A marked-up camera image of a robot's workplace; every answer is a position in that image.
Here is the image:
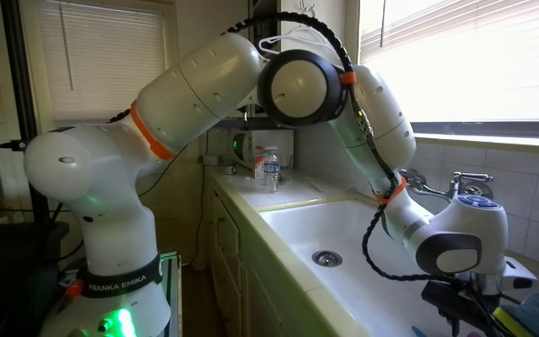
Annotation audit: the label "metal sink drain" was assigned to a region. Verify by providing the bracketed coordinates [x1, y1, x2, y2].
[313, 251, 343, 268]

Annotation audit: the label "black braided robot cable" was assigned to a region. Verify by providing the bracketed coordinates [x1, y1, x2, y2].
[221, 10, 464, 285]

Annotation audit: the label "white window blinds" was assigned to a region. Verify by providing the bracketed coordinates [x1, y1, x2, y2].
[360, 0, 539, 122]

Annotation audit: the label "chrome wall faucet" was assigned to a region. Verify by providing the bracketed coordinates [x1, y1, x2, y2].
[401, 169, 494, 201]

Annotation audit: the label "black camera stand pole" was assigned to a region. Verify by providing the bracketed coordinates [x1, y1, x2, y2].
[0, 0, 53, 227]

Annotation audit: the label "green and yellow sponge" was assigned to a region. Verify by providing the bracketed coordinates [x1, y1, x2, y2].
[494, 294, 539, 337]

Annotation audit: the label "side window blinds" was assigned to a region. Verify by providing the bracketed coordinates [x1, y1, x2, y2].
[40, 0, 165, 122]

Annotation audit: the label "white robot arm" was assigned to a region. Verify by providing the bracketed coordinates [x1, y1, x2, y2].
[25, 32, 507, 337]

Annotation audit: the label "green cabinet under counter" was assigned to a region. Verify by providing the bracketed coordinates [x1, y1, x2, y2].
[208, 178, 330, 337]

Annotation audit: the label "white sink basin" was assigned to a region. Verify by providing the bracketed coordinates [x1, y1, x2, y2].
[259, 193, 539, 337]

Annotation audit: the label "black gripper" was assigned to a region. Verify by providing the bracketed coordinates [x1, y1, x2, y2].
[421, 281, 498, 332]

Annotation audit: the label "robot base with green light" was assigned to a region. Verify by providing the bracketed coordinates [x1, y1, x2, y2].
[38, 253, 182, 337]

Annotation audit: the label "clear plastic water bottle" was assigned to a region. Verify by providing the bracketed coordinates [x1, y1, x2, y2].
[262, 148, 281, 193]

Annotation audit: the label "grey box with green light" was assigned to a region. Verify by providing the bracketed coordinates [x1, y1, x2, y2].
[230, 130, 294, 169]

